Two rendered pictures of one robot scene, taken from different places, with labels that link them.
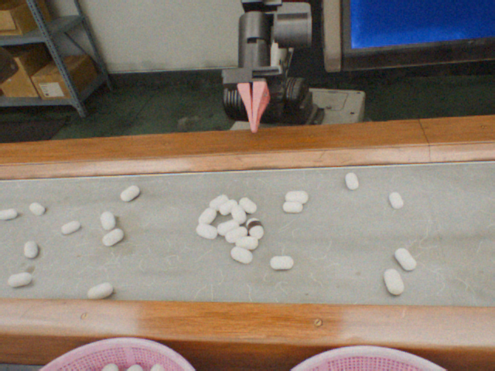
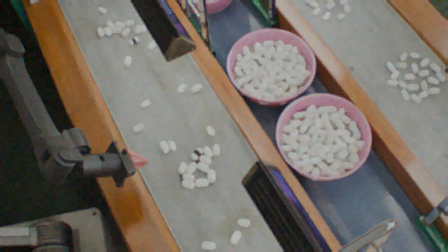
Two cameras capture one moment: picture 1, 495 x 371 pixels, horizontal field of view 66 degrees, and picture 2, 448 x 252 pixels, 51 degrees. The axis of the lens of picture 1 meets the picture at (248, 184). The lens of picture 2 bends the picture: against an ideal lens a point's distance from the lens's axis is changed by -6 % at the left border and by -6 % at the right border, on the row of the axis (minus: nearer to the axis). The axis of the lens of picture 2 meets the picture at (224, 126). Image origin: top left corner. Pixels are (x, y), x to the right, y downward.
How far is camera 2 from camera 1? 1.21 m
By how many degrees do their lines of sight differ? 70
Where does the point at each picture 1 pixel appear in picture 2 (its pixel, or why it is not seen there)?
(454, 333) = (211, 63)
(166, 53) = not seen: outside the picture
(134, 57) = not seen: outside the picture
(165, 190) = (191, 230)
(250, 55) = (111, 158)
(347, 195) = (147, 128)
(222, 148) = (141, 211)
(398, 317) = (214, 78)
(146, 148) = not seen: outside the picture
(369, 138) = (99, 131)
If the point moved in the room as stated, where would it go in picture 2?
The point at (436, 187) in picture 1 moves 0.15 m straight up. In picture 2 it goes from (124, 94) to (113, 65)
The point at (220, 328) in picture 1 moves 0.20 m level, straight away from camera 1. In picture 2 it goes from (257, 129) to (215, 185)
